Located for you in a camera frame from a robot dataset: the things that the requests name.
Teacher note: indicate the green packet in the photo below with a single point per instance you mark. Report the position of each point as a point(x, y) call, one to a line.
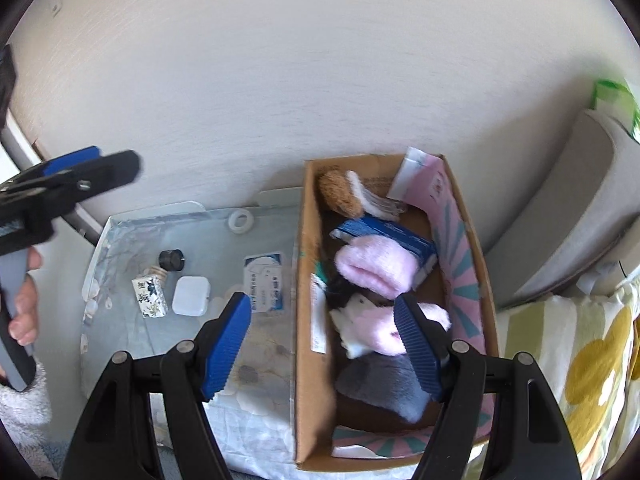
point(617, 97)

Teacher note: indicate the white tape roll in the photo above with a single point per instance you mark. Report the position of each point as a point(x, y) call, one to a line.
point(235, 221)

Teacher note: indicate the cardboard box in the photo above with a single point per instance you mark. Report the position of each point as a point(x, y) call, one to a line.
point(310, 240)

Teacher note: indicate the white square charger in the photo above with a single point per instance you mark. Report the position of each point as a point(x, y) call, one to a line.
point(192, 296)

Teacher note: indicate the white blue card packet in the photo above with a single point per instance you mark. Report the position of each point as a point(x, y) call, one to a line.
point(262, 280)

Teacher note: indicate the blue floral tablecloth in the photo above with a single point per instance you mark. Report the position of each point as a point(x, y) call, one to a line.
point(130, 245)

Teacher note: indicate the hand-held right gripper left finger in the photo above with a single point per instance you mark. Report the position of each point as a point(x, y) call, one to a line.
point(227, 345)

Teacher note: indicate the clear plastic tray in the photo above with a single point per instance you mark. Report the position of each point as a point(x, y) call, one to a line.
point(150, 208)

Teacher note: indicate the yellow floral blanket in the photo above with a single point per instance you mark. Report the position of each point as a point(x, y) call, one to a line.
point(590, 360)

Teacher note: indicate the small floral box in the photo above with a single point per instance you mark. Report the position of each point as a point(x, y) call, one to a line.
point(149, 299)

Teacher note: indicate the person's left forearm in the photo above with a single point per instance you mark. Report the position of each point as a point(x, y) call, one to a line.
point(25, 420)

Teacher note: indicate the small black cap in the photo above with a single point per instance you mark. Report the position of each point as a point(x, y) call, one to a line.
point(172, 259)

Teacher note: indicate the grey chair cushion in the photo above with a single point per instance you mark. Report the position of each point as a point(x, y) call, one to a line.
point(565, 210)

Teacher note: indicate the pink fuzzy sock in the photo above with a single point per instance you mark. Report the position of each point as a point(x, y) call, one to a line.
point(375, 265)
point(387, 332)

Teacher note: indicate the grey fuzzy sock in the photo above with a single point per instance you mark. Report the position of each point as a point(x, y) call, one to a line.
point(380, 385)

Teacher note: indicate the person's left hand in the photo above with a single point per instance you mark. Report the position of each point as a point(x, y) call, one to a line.
point(27, 310)

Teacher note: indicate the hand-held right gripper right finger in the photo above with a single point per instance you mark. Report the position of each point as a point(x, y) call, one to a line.
point(417, 345)

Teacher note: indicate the blue box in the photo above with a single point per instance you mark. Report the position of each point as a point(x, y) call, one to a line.
point(395, 235)

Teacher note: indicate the white floral sock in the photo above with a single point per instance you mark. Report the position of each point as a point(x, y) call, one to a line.
point(372, 200)
point(350, 332)

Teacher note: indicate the white paper packet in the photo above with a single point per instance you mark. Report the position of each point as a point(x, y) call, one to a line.
point(415, 175)

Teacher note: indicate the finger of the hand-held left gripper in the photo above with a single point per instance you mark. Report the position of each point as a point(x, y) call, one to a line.
point(70, 161)
point(110, 172)

